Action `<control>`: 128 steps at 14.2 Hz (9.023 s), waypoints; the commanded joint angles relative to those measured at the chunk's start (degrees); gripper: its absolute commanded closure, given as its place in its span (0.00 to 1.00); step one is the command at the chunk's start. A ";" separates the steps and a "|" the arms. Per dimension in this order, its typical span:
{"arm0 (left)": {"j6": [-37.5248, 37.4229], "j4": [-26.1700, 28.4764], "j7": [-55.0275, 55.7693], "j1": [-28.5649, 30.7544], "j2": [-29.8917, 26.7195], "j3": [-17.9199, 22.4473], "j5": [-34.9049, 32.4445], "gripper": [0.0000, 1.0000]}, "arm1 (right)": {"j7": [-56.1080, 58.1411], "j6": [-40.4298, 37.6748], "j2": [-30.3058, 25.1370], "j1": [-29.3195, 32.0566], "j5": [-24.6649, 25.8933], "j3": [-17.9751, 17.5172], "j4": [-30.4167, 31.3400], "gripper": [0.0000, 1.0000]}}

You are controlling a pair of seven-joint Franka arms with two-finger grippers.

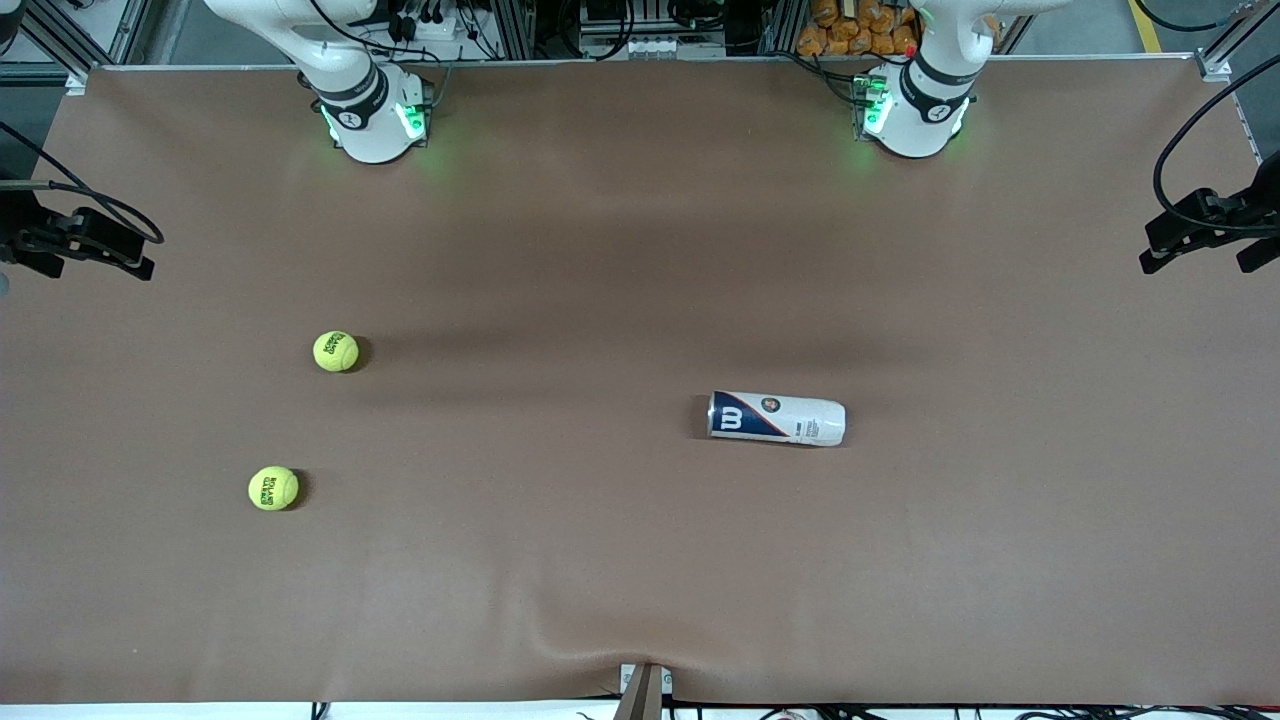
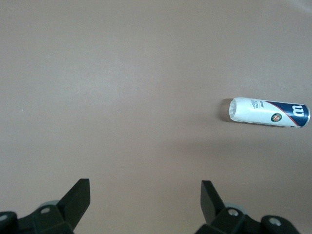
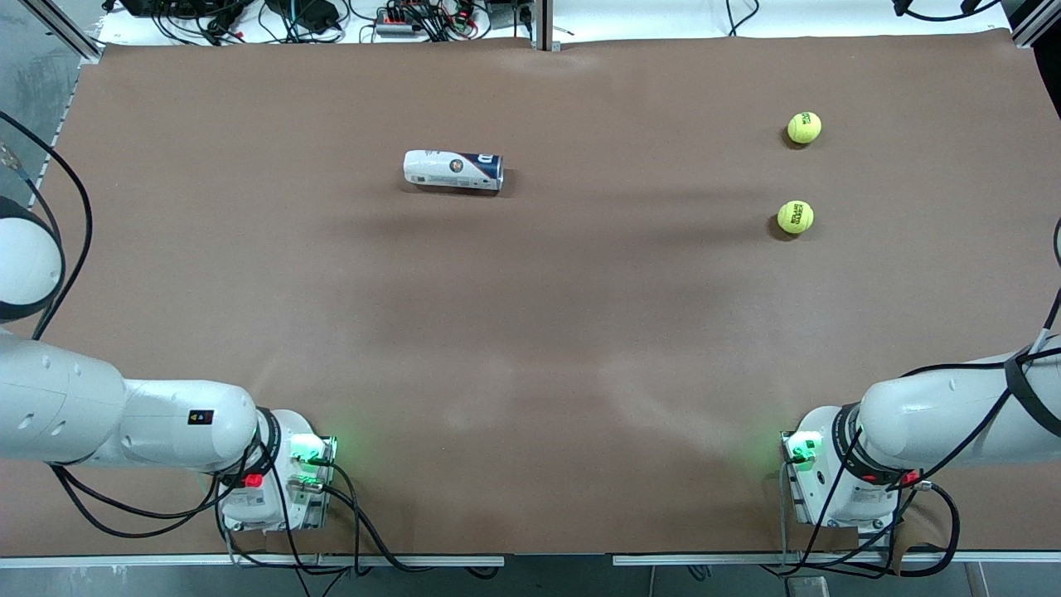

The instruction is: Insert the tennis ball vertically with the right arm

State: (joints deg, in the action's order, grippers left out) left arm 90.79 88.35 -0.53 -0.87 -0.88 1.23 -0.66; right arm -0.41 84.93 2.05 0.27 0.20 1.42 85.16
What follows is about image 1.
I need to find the yellow-green tennis ball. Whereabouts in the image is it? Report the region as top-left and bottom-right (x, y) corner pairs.
(247, 465), (300, 512)
(312, 330), (361, 374)

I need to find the blue white tennis ball can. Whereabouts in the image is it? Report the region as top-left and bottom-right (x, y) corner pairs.
(706, 390), (848, 447)

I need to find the white power strip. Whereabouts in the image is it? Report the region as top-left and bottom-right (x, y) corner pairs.
(392, 0), (461, 43)

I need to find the orange bread pile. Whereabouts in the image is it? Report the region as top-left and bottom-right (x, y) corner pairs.
(797, 0), (923, 58)

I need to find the brown table mat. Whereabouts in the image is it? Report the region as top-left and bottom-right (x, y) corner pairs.
(0, 55), (1280, 706)

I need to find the grey control box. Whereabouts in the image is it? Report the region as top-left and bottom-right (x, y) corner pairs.
(578, 0), (736, 61)

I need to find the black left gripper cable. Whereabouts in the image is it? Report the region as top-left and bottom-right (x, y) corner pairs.
(1152, 55), (1280, 236)

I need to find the aluminium frame strut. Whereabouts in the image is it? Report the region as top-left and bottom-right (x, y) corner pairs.
(1200, 0), (1280, 71)
(18, 0), (153, 81)

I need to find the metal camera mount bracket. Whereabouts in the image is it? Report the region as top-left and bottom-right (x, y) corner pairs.
(617, 662), (674, 720)

